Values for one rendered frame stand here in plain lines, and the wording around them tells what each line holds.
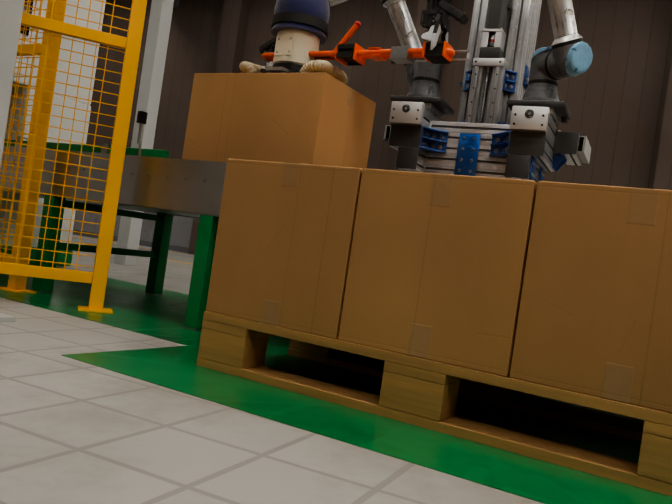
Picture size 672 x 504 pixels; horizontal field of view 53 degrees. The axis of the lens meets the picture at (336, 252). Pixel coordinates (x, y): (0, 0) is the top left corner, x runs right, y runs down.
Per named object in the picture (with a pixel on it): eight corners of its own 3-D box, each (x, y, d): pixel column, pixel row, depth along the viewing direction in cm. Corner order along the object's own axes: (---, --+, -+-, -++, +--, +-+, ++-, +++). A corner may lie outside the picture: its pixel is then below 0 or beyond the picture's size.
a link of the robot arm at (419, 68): (415, 74, 286) (420, 43, 286) (409, 82, 300) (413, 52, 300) (443, 79, 288) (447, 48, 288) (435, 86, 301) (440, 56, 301)
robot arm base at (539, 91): (523, 111, 282) (527, 87, 282) (561, 112, 276) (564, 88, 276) (517, 101, 268) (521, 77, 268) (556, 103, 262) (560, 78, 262)
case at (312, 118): (179, 174, 261) (194, 72, 261) (241, 190, 296) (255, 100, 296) (309, 187, 231) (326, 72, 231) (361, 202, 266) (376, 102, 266)
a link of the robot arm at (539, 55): (544, 89, 280) (548, 56, 280) (567, 83, 268) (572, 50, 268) (521, 82, 275) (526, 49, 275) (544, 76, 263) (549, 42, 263)
